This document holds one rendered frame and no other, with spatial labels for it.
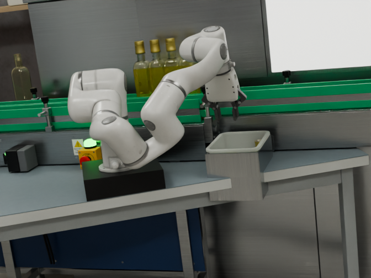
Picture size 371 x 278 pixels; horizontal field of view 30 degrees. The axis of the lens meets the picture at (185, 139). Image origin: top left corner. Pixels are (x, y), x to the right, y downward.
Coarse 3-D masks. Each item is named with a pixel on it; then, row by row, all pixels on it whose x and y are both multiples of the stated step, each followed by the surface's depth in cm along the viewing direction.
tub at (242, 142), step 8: (224, 136) 234; (232, 136) 234; (240, 136) 233; (248, 136) 233; (256, 136) 232; (264, 136) 224; (216, 144) 226; (224, 144) 234; (232, 144) 235; (240, 144) 234; (248, 144) 233; (216, 152) 215; (224, 152) 215; (232, 152) 214; (240, 152) 213
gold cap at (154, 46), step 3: (153, 39) 248; (156, 39) 247; (150, 42) 246; (153, 42) 245; (156, 42) 245; (159, 42) 247; (150, 45) 246; (153, 45) 245; (156, 45) 245; (159, 45) 246; (150, 48) 247; (153, 48) 246; (156, 48) 246; (159, 48) 246; (153, 51) 246; (156, 51) 246; (159, 51) 246
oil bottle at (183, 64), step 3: (180, 60) 243; (183, 60) 243; (180, 63) 243; (183, 63) 243; (186, 63) 242; (189, 63) 242; (192, 63) 242; (195, 63) 244; (180, 66) 243; (183, 66) 243; (186, 66) 242; (189, 66) 242; (195, 90) 244; (198, 90) 246; (189, 93) 245; (192, 93) 245; (195, 93) 244
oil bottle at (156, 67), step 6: (156, 60) 246; (162, 60) 247; (150, 66) 247; (156, 66) 246; (162, 66) 246; (150, 72) 247; (156, 72) 247; (162, 72) 246; (150, 78) 248; (156, 78) 247; (156, 84) 248
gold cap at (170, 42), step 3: (165, 39) 244; (168, 39) 243; (171, 39) 243; (174, 39) 245; (168, 42) 244; (171, 42) 244; (174, 42) 245; (168, 45) 244; (171, 45) 244; (174, 45) 245; (168, 48) 244; (171, 48) 244; (174, 48) 245
